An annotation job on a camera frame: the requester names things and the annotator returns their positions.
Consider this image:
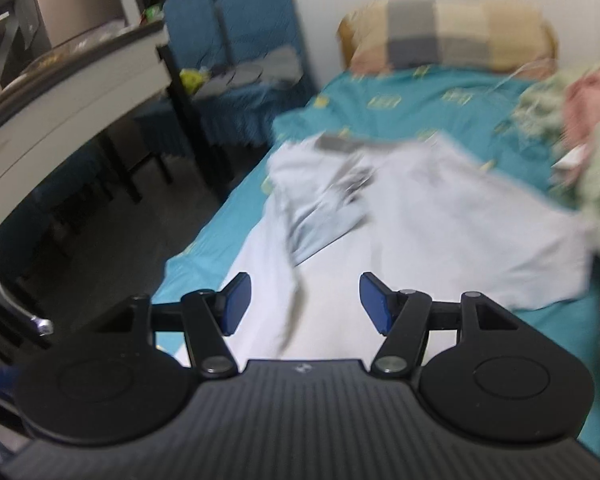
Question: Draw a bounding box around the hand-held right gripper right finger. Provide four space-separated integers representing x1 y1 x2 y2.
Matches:
359 271 523 380

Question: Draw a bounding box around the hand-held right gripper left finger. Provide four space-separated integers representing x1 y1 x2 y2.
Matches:
90 272 253 378

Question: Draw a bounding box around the white shirt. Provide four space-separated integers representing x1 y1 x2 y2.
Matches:
172 130 593 368

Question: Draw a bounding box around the teal printed bed sheet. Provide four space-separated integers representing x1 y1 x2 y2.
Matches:
152 67 600 461

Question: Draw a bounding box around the yellow-green soft toy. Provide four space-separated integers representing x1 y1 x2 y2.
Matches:
180 67 211 93

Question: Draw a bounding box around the grey cloth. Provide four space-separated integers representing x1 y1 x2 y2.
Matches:
200 45 303 96

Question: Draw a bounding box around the white paper tag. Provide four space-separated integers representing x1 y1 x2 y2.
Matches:
555 145 588 171

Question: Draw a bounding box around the white and black table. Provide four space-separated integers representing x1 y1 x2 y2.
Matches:
0 20 231 241

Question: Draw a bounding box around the mustard cushion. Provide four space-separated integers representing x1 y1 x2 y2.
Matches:
337 5 561 68

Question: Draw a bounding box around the plaid pillow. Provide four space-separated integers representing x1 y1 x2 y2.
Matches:
350 0 556 71

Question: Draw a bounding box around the blue covered chair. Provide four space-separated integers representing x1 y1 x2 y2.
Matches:
132 0 226 161
190 0 318 148

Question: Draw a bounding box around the pink fleece blanket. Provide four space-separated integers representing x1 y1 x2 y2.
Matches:
562 67 600 146

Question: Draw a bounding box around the white cord with metal end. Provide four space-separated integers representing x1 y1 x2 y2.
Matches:
0 240 56 336

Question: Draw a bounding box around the white charging cable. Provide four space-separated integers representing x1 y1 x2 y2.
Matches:
490 57 556 91

